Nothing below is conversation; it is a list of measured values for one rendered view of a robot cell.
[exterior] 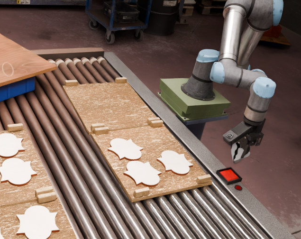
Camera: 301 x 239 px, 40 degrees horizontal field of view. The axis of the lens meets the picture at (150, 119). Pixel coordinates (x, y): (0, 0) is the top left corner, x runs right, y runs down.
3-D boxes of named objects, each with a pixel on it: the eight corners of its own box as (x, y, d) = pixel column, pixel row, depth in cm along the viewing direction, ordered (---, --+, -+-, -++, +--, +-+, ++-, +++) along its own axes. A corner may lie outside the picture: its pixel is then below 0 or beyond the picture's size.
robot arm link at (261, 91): (275, 78, 151) (279, 88, 144) (265, 103, 157) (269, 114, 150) (254, 73, 151) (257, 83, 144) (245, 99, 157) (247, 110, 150)
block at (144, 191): (147, 191, 150) (148, 186, 149) (149, 195, 149) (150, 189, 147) (132, 195, 147) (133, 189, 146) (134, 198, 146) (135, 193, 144)
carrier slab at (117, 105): (126, 84, 221) (127, 81, 221) (160, 126, 192) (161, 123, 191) (61, 87, 206) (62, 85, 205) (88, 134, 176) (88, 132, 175)
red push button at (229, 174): (229, 171, 173) (230, 169, 172) (238, 180, 168) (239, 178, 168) (218, 174, 170) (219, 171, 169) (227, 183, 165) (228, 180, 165)
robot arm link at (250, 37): (215, 65, 221) (254, -16, 176) (242, 72, 222) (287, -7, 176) (213, 83, 215) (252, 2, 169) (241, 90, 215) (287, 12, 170)
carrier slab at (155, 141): (162, 126, 192) (162, 124, 191) (211, 184, 162) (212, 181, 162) (90, 136, 175) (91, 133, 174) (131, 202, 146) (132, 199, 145)
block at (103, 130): (106, 131, 178) (107, 126, 176) (108, 133, 176) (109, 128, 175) (93, 133, 175) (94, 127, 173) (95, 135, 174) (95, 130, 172)
